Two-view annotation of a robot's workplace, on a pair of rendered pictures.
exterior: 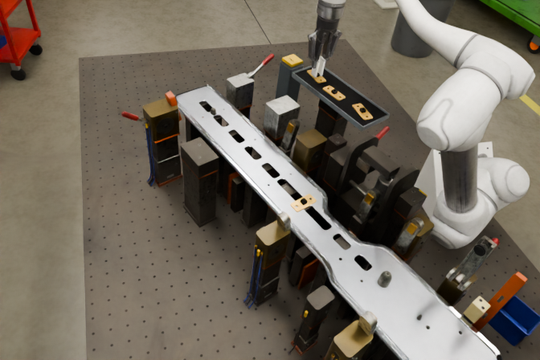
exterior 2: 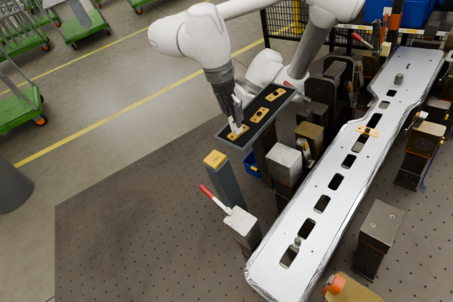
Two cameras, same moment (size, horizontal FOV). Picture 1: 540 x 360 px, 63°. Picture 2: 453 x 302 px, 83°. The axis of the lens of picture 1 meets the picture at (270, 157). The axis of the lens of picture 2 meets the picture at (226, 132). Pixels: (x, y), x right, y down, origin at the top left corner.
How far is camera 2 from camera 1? 149 cm
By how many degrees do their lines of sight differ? 58
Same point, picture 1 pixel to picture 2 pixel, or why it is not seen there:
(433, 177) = not seen: hidden behind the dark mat
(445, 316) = (394, 61)
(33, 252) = not seen: outside the picture
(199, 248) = (406, 244)
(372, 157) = (338, 71)
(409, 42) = (16, 192)
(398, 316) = (414, 73)
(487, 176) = (273, 63)
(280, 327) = not seen: hidden behind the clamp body
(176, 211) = (383, 288)
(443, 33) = not seen: outside the picture
